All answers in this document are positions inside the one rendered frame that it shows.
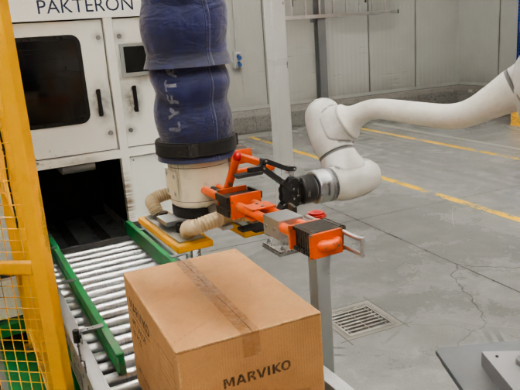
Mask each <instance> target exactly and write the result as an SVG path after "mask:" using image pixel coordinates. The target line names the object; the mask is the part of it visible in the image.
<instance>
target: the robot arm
mask: <svg viewBox="0 0 520 390"><path fill-rule="evenodd" d="M516 111H517V112H518V116H519V120H520V56H519V57H518V59H517V60H516V63H515V64H513V65H512V66H511V67H509V68H508V69H507V70H505V71H503V72H502V73H501V74H499V75H498V76H497V77H496V78H495V79H493V81H491V82H490V83H489V84H487V85H486V86H485V87H483V88H482V89H481V90H479V91H478V92H477V93H476V94H474V95H473V96H472V97H469V98H468V99H467V100H464V101H461V102H458V103H454V104H434V103H426V102H418V101H402V100H394V99H371V100H367V101H362V102H359V103H357V104H354V105H351V106H345V105H342V104H339V105H337V103H336V102H335V101H333V100H331V99H329V98H323V97H322V98H319V99H316V100H315V101H313V102H312V103H311V104H310V105H309V106H308V108H307V109H306V113H305V123H306V130H307V133H308V136H309V138H310V142H311V145H312V147H313V150H314V152H315V153H316V154H317V156H318V158H319V160H320V163H321V166H322V169H315V170H311V171H309V172H308V173H307V174H306V175H302V176H294V171H296V167H295V166H291V165H288V166H285V165H283V164H280V163H277V162H274V161H272V160H269V159H266V158H262V157H261V158H260V159H259V161H260V163H259V164H258V165H257V166H252V167H248V168H247V172H243V173H235V174H233V177H234V178H237V179H241V178H246V177H250V176H257V175H262V174H263V173H264V174H266V175H267V176H269V177H270V178H272V179H273V180H274V181H276V182H277V183H278V184H279V185H280V186H279V200H280V202H279V203H278V205H277V209H279V210H285V209H287V210H288V203H292V204H293V205H295V206H296V207H298V206H299V205H303V204H309V203H314V204H321V203H325V202H331V201H333V200H352V199H355V198H358V197H362V196H364V195H366V194H368V193H370V192H371V191H372V190H374V189H375V188H376V187H378V186H379V184H380V182H381V170H380V168H379V166H378V164H377V163H375V162H373V161H371V160H370V159H365V158H362V157H361V156H360V155H359V154H358V152H357V151H356V149H355V147H354V144H353V143H354V142H355V139H356V138H357V137H359V135H360V131H361V128H362V127H363V125H365V124H366V123H368V122H369V121H372V120H376V119H383V120H389V121H397V122H402V123H407V124H412V125H421V126H426V127H431V128H442V129H458V128H468V127H471V126H475V125H479V124H481V123H484V122H486V121H490V120H492V119H495V118H499V117H501V116H504V115H507V114H510V113H513V112H516ZM266 164H268V165H270V166H274V167H276V168H278V169H282V170H285V171H286V173H288V174H289V176H288V177H287V178H286V179H285V180H284V179H282V178H281V177H280V176H278V175H276V174H275V173H274V172H273V171H271V170H270V169H268V168H267V167H266ZM284 204H285V205H284ZM283 205H284V206H283ZM238 230H239V231H240V232H242V233H244V232H247V231H253V232H255V233H258V232H261V231H264V224H263V223H261V222H257V223H254V224H247V225H244V226H240V227H238Z"/></svg>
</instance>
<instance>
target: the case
mask: <svg viewBox="0 0 520 390"><path fill-rule="evenodd" d="M123 276H124V282H125V293H126V299H127V304H128V315H129V321H130V327H131V332H132V343H133V349H134V355H135V365H136V371H137V377H138V381H139V384H140V385H141V387H142V390H325V389H324V373H323V342H322V327H321V312H320V311H319V310H317V309H316V308H314V307H313V306H311V305H310V304H309V303H308V302H307V301H305V300H304V299H302V298H301V297H300V296H298V295H297V294H295V293H294V292H293V291H292V290H291V289H289V288H288V287H286V286H285V285H283V284H282V283H281V282H280V281H279V280H277V279H276V278H274V277H273V276H272V275H270V274H269V273H267V272H266V271H265V270H264V269H262V268H261V267H260V266H258V265H257V264H255V263H254V262H253V261H252V260H251V259H249V258H248V257H246V256H245V255H243V254H242V253H241V252H240V251H239V250H237V249H236V248H234V249H230V250H227V251H220V252H216V253H213V254H209V255H202V256H198V257H195V258H188V259H184V260H181V261H177V262H170V263H167V264H163V265H157V266H153V267H149V268H145V269H139V270H135V271H131V272H125V273H123Z"/></svg>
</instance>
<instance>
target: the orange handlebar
mask: <svg viewBox="0 0 520 390"><path fill-rule="evenodd" d="M241 155H242V158H241V161H243V162H246V163H251V164H253V165H255V166H257V165H258V164H259V163H260V161H259V158H256V157H254V156H250V155H246V154H244V153H241ZM266 167H267V168H268V169H270V170H271V171H272V170H274V168H275V167H274V166H270V165H268V164H266ZM247 168H248V167H245V168H240V169H238V171H237V173H243V172H247ZM215 187H216V188H219V189H223V188H224V186H223V185H221V184H217V185H216V186H215ZM216 192H217V191H216V190H212V189H211V188H209V187H207V186H204V187H202V188H201V193H202V194H205V195H207V196H209V197H211V198H213V199H215V193H216ZM215 200H216V199H215ZM275 207H276V205H275V204H272V203H270V202H268V201H262V202H261V201H259V200H256V199H254V200H252V201H251V203H250V204H247V205H246V204H243V203H241V202H239V203H237V204H236V206H235V208H236V210H237V211H239V212H241V213H243V214H245V215H247V216H244V218H246V219H248V220H250V221H252V222H257V221H259V222H261V223H263V214H267V213H271V212H274V211H278V210H279V209H277V208H275ZM304 221H305V220H302V219H298V220H297V221H296V224H297V223H300V222H304ZM263 224H264V223H263ZM288 225H289V224H287V223H281V224H280V225H279V231H280V232H282V233H283V234H286V235H288V236H289V233H288ZM341 245H342V238H341V237H339V236H336V237H334V238H332V239H328V240H322V241H320V242H319V243H318V245H317V248H318V249H319V250H320V251H333V250H335V249H338V248H339V247H340V246H341Z"/></svg>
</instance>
